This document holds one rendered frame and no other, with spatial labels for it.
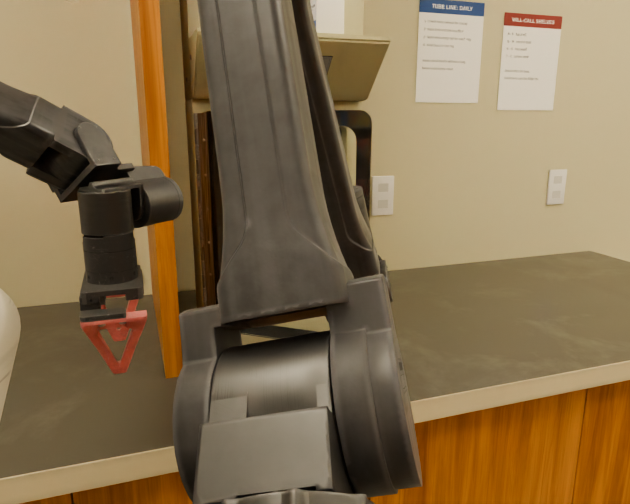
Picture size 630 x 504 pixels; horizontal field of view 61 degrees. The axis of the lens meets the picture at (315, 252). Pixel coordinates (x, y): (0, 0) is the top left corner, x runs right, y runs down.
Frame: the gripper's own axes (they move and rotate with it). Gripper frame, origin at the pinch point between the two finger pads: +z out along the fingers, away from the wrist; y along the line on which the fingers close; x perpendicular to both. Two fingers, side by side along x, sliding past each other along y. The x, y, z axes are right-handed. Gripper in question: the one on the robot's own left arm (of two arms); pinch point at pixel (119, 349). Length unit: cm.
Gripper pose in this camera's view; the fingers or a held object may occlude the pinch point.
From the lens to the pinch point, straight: 70.6
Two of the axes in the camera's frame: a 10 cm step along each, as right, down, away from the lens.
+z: 0.0, 9.7, 2.4
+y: -3.3, -2.3, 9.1
